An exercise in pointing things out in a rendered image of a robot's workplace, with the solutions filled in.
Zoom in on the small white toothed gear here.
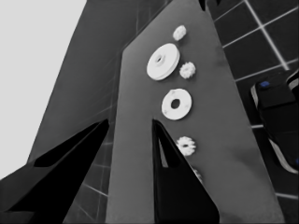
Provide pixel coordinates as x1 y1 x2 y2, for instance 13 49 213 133
192 167 204 185
176 135 197 157
178 61 197 79
172 24 188 42

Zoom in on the large thick white disc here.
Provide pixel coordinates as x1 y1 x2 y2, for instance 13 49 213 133
146 42 181 82

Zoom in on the round white carrier with pins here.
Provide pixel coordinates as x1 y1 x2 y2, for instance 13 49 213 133
161 88 193 121

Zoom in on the dark robot body block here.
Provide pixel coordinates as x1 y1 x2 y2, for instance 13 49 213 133
250 68 299 175

